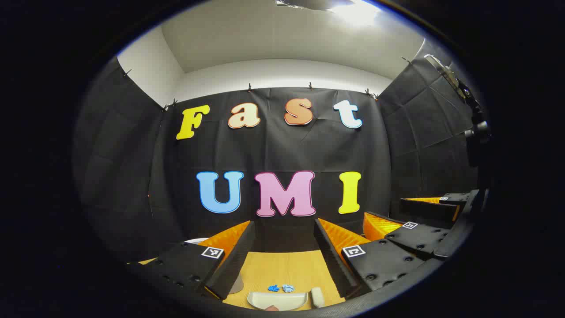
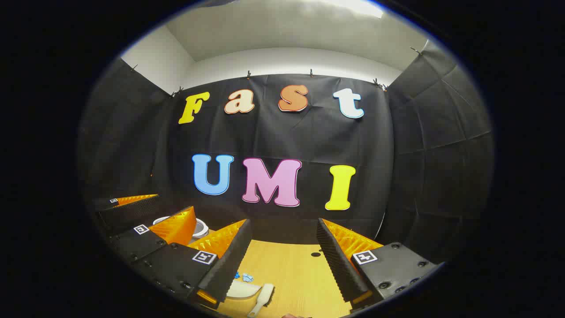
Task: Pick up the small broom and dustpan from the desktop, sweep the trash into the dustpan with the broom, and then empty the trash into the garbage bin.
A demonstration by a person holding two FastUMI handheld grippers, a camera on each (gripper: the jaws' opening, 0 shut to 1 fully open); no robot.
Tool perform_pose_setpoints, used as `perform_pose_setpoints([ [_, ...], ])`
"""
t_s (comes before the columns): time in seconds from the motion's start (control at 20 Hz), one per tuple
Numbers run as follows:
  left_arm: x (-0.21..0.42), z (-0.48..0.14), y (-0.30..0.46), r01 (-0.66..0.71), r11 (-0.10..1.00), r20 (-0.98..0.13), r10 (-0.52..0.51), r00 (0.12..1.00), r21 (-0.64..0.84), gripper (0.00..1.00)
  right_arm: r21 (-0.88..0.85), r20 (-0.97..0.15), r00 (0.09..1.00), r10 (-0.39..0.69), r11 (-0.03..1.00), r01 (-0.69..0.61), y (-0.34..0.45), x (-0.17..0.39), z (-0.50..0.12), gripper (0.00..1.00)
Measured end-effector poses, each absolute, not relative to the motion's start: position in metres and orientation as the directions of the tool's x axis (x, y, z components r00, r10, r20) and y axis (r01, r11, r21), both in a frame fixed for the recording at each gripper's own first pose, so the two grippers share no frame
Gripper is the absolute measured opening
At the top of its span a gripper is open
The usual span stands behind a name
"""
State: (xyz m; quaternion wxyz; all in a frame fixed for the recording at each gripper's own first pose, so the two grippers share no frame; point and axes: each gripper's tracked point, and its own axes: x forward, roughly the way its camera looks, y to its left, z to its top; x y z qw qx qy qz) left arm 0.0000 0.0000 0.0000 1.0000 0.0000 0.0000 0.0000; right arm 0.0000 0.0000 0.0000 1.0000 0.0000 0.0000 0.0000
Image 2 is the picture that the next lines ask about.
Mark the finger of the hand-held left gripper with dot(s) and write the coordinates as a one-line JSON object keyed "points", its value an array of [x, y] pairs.
{"points": [[128, 216], [137, 245]]}

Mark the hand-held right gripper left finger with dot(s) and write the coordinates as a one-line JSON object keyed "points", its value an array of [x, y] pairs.
{"points": [[229, 265]]}

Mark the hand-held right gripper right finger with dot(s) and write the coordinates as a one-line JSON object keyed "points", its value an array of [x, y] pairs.
{"points": [[337, 260]]}

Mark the light blue paper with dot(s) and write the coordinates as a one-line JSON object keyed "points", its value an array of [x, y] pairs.
{"points": [[248, 278]]}

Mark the white dustpan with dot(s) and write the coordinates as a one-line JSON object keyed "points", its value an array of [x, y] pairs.
{"points": [[242, 290]]}

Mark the small white broom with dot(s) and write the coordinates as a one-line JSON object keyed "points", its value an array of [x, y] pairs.
{"points": [[264, 296]]}

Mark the white garbage bin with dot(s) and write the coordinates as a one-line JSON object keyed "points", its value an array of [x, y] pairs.
{"points": [[202, 227]]}

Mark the wooden desktop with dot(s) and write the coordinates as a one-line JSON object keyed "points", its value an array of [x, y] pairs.
{"points": [[291, 274]]}

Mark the black backdrop cloth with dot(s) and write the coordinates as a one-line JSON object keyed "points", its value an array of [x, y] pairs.
{"points": [[309, 137]]}

